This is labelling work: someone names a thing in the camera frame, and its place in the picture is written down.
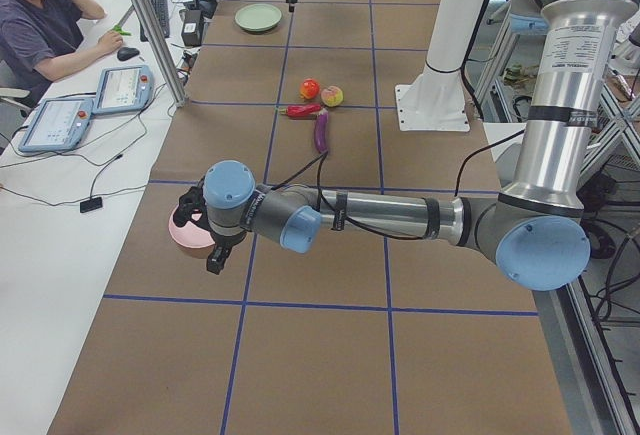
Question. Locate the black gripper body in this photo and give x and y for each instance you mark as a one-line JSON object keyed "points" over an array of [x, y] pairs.
{"points": [[228, 241]]}

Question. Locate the red yellow pomegranate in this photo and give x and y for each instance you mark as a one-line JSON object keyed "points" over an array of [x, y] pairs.
{"points": [[309, 89]]}

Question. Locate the red chili pepper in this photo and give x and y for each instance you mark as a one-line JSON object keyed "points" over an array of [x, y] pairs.
{"points": [[300, 111]]}

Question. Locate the pink plate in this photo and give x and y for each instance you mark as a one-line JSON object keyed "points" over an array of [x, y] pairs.
{"points": [[189, 236]]}

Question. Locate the green plate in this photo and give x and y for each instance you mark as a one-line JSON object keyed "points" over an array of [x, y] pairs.
{"points": [[258, 17]]}

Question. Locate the small black usb hub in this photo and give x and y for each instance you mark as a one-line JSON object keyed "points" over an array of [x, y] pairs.
{"points": [[91, 204]]}

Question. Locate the black power adapter box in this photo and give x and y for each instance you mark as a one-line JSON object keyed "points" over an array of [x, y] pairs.
{"points": [[192, 28]]}

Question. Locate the pink yellow peach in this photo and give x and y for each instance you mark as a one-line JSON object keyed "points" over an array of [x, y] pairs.
{"points": [[332, 96]]}

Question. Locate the far teach pendant tablet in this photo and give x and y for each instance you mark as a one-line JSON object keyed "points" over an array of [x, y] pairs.
{"points": [[123, 90]]}

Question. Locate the teach pendant tablet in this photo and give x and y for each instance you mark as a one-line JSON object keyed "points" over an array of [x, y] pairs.
{"points": [[123, 90], [58, 125]]}

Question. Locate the black keyboard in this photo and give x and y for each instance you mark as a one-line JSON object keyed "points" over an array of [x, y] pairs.
{"points": [[160, 10]]}

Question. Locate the purple eggplant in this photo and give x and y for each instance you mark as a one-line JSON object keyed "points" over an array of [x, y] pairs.
{"points": [[320, 131]]}

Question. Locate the near teach pendant tablet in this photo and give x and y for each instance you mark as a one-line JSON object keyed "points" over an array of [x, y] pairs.
{"points": [[58, 125]]}

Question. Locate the black computer mouse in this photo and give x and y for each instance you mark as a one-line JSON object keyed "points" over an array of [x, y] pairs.
{"points": [[127, 53]]}

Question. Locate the brown paper table mat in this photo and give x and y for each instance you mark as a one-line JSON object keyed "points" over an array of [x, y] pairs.
{"points": [[361, 335]]}

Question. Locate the green toy on desk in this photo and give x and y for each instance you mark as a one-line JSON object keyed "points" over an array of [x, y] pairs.
{"points": [[121, 31]]}

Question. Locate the seated person in blue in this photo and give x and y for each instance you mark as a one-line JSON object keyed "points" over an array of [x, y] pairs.
{"points": [[40, 41]]}

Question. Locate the aluminium frame post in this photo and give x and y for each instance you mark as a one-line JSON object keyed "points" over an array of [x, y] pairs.
{"points": [[163, 57]]}

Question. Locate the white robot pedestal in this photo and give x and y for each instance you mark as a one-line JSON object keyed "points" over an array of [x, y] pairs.
{"points": [[435, 100]]}

